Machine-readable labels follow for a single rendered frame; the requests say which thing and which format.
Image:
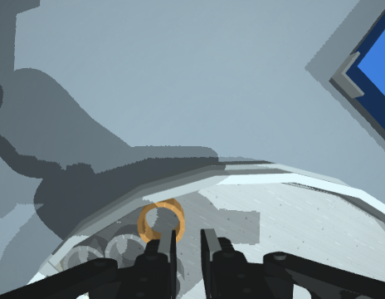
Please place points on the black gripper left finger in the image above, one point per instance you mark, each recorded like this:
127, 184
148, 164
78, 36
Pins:
153, 276

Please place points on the blue open crate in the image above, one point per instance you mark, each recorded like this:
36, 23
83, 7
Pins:
362, 74

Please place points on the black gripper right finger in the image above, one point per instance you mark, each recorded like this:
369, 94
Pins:
225, 275

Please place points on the grey metal bushing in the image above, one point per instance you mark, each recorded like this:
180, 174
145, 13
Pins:
94, 244
127, 231
180, 282

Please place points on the bronze bushing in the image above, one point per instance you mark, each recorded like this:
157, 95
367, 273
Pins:
147, 233

